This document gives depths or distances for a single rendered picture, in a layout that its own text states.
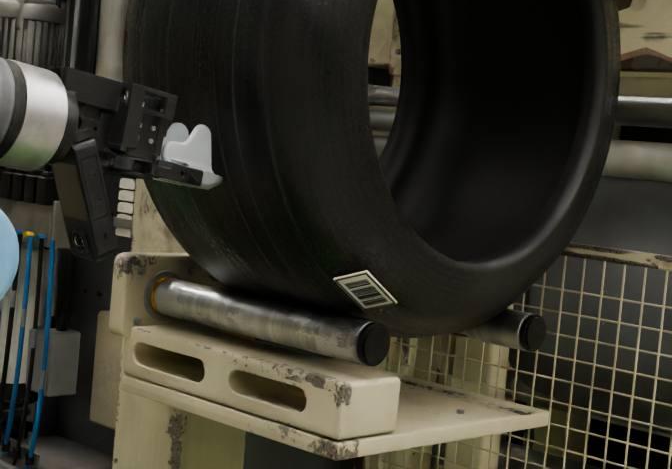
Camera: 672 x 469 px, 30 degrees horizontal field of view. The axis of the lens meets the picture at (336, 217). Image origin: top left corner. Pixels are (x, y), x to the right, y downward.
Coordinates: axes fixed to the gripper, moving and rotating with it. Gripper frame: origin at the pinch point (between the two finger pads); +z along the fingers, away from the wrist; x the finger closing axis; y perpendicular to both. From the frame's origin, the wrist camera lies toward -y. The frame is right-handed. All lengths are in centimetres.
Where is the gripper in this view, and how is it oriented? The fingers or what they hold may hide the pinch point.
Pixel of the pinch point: (208, 185)
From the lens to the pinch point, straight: 124.5
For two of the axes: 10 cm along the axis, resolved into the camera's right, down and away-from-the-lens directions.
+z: 6.7, 1.5, 7.2
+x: -7.2, -1.0, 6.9
